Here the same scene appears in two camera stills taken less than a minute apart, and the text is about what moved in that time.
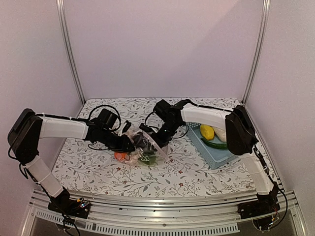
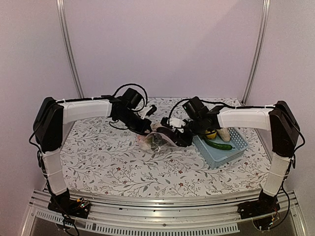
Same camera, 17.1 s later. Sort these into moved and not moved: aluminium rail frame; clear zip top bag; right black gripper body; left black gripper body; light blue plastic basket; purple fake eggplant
Moved: purple fake eggplant; left black gripper body; clear zip top bag; right black gripper body
Not moved: light blue plastic basket; aluminium rail frame
